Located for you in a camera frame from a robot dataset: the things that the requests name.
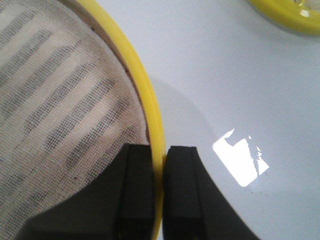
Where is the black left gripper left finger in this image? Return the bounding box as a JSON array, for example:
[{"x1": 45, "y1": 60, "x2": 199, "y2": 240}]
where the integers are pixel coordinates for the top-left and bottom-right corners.
[{"x1": 17, "y1": 144, "x2": 155, "y2": 240}]

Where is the woven bamboo steamer lid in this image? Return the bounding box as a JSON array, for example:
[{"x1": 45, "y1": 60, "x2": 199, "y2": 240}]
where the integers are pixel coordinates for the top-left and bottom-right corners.
[{"x1": 249, "y1": 0, "x2": 320, "y2": 37}]

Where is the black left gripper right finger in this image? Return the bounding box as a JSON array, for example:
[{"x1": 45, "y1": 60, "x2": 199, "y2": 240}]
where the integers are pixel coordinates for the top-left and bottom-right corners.
[{"x1": 162, "y1": 146, "x2": 258, "y2": 240}]

